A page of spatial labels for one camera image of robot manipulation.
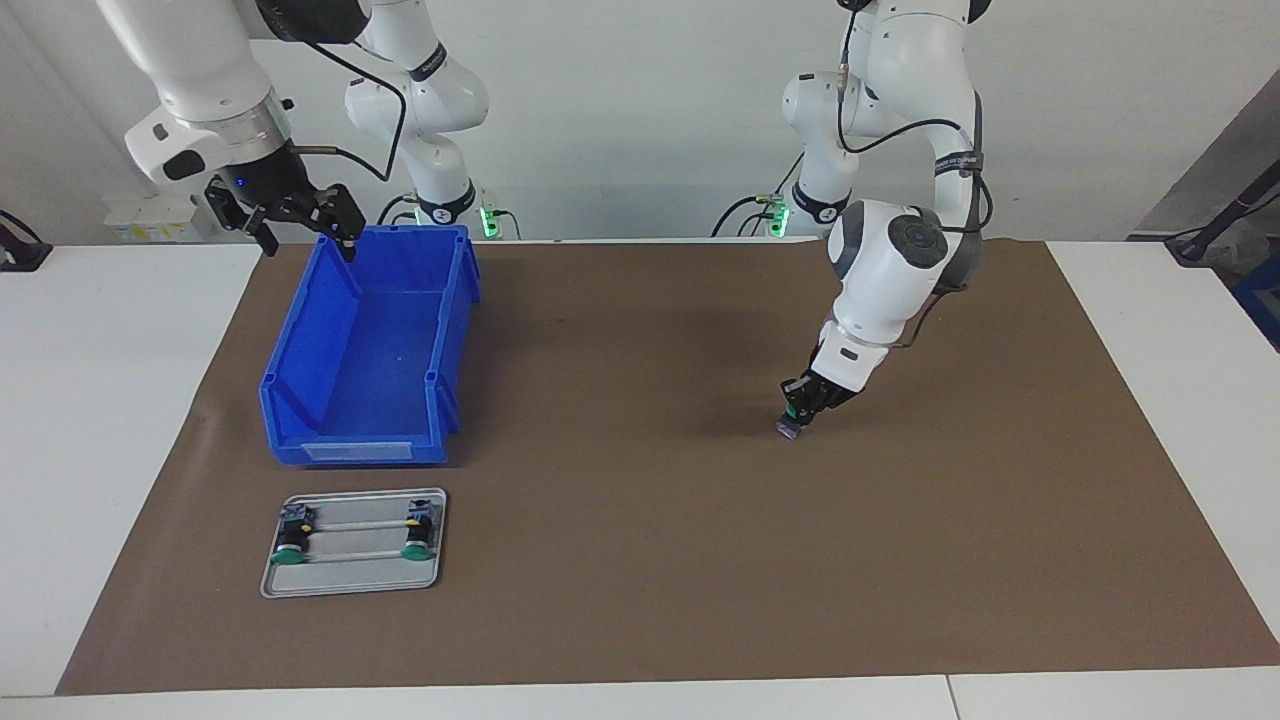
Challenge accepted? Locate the silver metal tray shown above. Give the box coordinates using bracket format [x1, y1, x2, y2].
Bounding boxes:
[260, 487, 448, 600]

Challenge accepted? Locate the blue crate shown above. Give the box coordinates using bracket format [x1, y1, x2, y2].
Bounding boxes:
[1232, 255, 1280, 353]

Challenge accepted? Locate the black stand with pole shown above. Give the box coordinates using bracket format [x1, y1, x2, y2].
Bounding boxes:
[1165, 165, 1280, 269]

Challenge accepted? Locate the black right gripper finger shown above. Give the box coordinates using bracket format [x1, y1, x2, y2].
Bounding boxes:
[295, 184, 366, 263]
[205, 180, 281, 257]

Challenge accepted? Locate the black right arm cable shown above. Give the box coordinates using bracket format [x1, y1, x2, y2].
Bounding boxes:
[300, 38, 409, 183]

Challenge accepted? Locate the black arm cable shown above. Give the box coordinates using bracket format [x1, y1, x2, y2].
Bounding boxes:
[300, 38, 409, 183]
[838, 0, 993, 351]

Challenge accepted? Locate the white box with yellow label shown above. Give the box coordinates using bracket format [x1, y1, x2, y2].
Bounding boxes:
[103, 193, 216, 244]

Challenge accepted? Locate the brown table mat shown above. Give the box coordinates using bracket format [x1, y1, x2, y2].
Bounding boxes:
[55, 238, 1280, 697]

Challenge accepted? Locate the black table clamp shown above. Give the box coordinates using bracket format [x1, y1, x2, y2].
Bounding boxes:
[0, 210, 53, 273]

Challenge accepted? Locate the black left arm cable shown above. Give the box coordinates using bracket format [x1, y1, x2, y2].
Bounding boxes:
[838, 0, 993, 351]

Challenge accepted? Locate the blue plastic storage bin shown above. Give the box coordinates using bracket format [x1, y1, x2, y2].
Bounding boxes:
[258, 224, 483, 468]

